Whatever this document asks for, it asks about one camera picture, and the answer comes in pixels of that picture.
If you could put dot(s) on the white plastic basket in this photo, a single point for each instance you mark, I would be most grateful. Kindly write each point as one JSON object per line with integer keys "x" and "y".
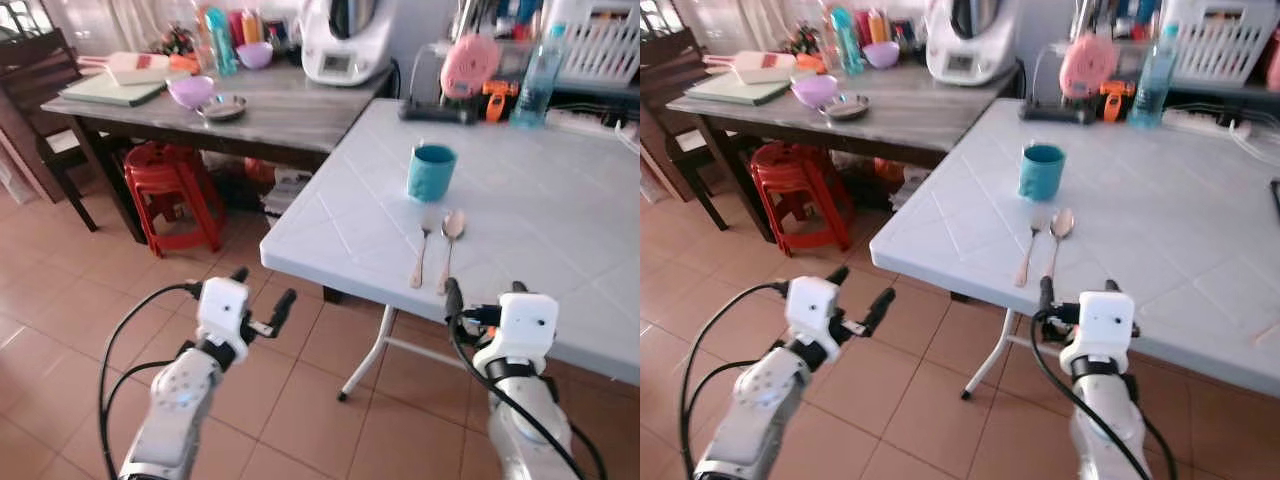
{"x": 600, "y": 45}
{"x": 1220, "y": 40}

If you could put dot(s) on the white power strip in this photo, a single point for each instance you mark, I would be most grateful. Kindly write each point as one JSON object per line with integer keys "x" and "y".
{"x": 595, "y": 122}
{"x": 1205, "y": 122}

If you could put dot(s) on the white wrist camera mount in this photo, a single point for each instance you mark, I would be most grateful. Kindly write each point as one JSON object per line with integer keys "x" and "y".
{"x": 810, "y": 305}
{"x": 520, "y": 330}
{"x": 1102, "y": 328}
{"x": 222, "y": 308}

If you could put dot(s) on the utensil rack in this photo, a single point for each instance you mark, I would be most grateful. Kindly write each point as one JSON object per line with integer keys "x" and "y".
{"x": 1115, "y": 20}
{"x": 495, "y": 20}

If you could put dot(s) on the small purple bowl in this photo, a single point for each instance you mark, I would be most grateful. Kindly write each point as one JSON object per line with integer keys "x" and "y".
{"x": 881, "y": 55}
{"x": 254, "y": 55}

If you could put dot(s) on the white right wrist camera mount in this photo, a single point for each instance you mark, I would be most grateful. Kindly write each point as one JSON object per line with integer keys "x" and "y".
{"x": 1102, "y": 328}
{"x": 520, "y": 330}

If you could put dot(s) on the orange black gadget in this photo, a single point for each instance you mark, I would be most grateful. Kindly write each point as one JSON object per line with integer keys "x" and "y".
{"x": 498, "y": 100}
{"x": 1116, "y": 100}

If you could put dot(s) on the clear plastic water bottle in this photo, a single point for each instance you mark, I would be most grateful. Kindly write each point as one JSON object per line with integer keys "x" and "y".
{"x": 1155, "y": 85}
{"x": 538, "y": 85}

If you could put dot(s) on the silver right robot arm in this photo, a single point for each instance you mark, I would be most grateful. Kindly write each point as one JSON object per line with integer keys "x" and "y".
{"x": 1105, "y": 430}
{"x": 525, "y": 430}

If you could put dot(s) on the grey wooden side table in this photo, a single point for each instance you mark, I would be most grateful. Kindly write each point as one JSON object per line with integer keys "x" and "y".
{"x": 290, "y": 120}
{"x": 915, "y": 120}

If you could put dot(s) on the pink round gadget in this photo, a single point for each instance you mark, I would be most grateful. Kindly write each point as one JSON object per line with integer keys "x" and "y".
{"x": 470, "y": 65}
{"x": 1088, "y": 65}

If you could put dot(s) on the white folding table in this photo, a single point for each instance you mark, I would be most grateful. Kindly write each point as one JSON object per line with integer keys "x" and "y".
{"x": 540, "y": 230}
{"x": 1160, "y": 240}

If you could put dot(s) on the white kitchen appliance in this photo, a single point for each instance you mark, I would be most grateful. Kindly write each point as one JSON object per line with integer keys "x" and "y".
{"x": 345, "y": 45}
{"x": 970, "y": 45}

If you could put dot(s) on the black power strip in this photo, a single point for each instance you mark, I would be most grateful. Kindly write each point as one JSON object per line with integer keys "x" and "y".
{"x": 435, "y": 112}
{"x": 1055, "y": 113}

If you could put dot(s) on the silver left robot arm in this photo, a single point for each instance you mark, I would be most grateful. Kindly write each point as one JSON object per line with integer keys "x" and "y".
{"x": 755, "y": 405}
{"x": 175, "y": 410}

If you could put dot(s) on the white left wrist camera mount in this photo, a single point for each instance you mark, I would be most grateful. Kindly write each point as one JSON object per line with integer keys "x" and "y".
{"x": 810, "y": 305}
{"x": 222, "y": 308}

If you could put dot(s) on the shallow metal dish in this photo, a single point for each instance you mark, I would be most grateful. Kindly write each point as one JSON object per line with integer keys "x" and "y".
{"x": 846, "y": 107}
{"x": 222, "y": 108}

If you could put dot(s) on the teal cup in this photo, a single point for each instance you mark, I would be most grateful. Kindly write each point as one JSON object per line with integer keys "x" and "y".
{"x": 432, "y": 175}
{"x": 1041, "y": 174}

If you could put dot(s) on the orange sauce bottle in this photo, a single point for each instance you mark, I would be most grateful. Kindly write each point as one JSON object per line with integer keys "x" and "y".
{"x": 878, "y": 26}
{"x": 252, "y": 27}

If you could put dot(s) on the metal fork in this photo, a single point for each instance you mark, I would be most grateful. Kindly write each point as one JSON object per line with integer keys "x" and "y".
{"x": 420, "y": 258}
{"x": 1028, "y": 255}

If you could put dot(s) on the metal spoon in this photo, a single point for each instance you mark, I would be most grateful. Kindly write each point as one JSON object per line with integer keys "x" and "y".
{"x": 453, "y": 225}
{"x": 1061, "y": 224}

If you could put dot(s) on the teal drinking bottle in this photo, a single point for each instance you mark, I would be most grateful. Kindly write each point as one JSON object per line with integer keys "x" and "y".
{"x": 846, "y": 44}
{"x": 221, "y": 45}

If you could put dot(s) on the large purple bowl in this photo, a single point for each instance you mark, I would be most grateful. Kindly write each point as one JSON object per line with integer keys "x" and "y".
{"x": 814, "y": 89}
{"x": 191, "y": 90}

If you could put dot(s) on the green cutting board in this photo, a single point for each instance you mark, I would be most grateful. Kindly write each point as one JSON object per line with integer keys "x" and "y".
{"x": 735, "y": 91}
{"x": 110, "y": 92}

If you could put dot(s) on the red sauce bottle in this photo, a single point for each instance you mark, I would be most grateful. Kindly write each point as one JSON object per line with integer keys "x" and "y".
{"x": 236, "y": 25}
{"x": 862, "y": 25}

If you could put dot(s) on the dark wooden chair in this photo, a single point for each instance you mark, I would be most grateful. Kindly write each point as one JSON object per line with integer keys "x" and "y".
{"x": 668, "y": 80}
{"x": 35, "y": 90}

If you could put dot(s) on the red plastic stool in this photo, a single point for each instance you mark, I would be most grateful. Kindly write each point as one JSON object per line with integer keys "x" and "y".
{"x": 800, "y": 185}
{"x": 175, "y": 185}

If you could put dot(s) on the white box with red label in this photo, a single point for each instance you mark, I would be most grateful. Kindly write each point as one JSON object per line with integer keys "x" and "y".
{"x": 138, "y": 68}
{"x": 765, "y": 68}

